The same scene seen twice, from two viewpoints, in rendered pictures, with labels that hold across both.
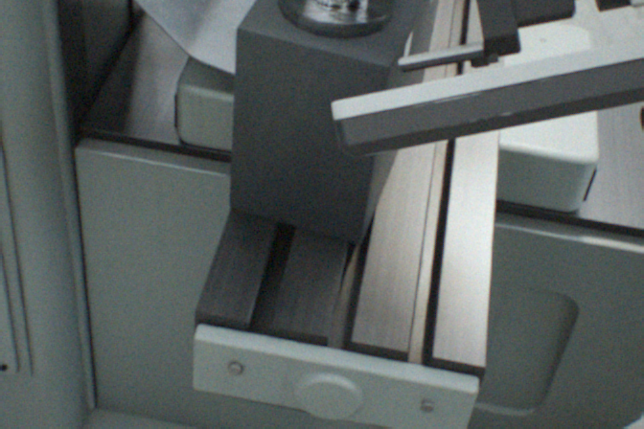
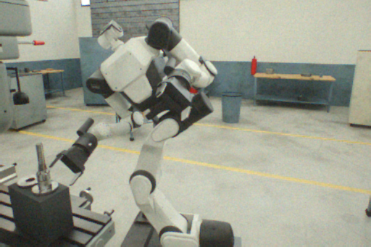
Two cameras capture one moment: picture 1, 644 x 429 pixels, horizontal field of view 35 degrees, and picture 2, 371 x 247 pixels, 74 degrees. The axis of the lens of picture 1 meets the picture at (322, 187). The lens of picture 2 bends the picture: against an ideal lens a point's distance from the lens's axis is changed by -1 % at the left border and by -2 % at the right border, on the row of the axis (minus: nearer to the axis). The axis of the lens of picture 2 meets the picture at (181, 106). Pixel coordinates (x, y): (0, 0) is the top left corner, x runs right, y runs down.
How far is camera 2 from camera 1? 68 cm
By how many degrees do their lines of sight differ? 68
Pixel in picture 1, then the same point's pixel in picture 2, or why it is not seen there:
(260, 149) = (51, 224)
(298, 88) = (55, 204)
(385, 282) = (85, 225)
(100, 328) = not seen: outside the picture
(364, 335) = (95, 230)
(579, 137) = not seen: hidden behind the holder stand
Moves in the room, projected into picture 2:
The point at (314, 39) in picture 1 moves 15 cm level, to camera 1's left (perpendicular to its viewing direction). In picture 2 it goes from (53, 193) to (18, 219)
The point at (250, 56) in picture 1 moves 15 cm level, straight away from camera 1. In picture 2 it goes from (44, 206) to (9, 201)
